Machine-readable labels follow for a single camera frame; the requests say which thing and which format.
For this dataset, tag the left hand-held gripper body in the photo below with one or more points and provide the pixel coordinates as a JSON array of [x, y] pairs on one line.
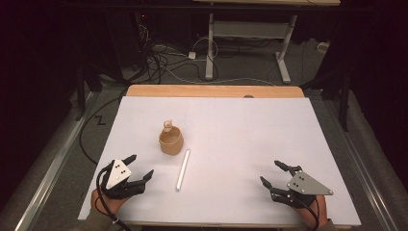
[[118, 174]]

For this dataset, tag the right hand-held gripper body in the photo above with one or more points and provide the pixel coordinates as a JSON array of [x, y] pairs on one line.
[[303, 186]]

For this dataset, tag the white straw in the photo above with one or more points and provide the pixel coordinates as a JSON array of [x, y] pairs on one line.
[[183, 170]]

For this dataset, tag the person's right hand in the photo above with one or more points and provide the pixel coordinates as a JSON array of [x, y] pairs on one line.
[[312, 214]]

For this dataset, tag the person's left hand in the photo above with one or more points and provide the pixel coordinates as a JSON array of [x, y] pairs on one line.
[[99, 202]]

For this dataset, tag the white table mat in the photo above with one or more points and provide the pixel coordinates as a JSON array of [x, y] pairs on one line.
[[243, 144]]

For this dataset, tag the small tan bottle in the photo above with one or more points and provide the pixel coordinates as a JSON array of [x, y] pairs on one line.
[[167, 125]]

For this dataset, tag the black metal stand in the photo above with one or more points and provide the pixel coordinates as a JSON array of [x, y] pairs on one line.
[[340, 93], [81, 96]]

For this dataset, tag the wooden table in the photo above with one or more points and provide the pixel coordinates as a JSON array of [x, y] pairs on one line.
[[211, 90]]

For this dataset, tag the white power adapter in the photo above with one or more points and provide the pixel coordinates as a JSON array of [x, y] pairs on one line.
[[191, 55]]

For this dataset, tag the small white box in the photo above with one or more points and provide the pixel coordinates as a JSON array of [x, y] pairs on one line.
[[322, 47]]

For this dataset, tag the metal floor rail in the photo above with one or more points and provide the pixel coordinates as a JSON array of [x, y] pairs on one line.
[[48, 173], [359, 166]]

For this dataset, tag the white metal desk frame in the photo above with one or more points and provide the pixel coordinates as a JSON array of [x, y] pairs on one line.
[[250, 29]]

